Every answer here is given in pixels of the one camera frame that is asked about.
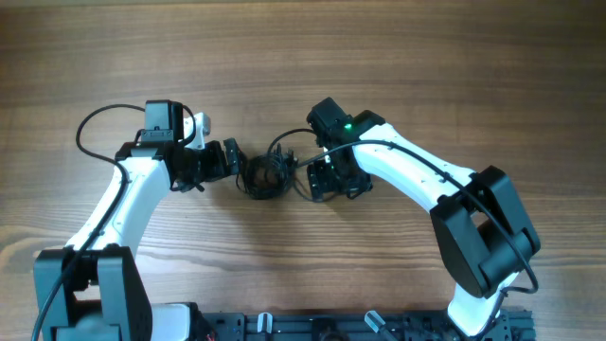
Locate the left camera cable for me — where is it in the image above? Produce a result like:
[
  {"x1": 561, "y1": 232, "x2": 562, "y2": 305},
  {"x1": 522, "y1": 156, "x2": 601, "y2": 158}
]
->
[{"x1": 28, "y1": 103, "x2": 198, "y2": 341}]

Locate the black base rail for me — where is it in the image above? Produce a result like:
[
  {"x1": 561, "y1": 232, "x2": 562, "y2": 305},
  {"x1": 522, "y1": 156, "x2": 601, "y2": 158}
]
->
[{"x1": 188, "y1": 310, "x2": 536, "y2": 341}]

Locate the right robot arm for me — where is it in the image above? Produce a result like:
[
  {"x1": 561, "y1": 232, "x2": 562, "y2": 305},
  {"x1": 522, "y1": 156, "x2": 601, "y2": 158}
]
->
[{"x1": 305, "y1": 98, "x2": 541, "y2": 340}]

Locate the black cable bundle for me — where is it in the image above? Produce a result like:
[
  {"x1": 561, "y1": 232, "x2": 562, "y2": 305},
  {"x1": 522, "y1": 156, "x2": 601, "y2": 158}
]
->
[{"x1": 235, "y1": 144, "x2": 323, "y2": 204}]

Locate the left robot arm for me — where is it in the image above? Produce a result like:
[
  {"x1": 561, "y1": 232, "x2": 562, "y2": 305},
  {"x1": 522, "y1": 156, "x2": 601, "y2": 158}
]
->
[{"x1": 31, "y1": 99, "x2": 243, "y2": 340}]

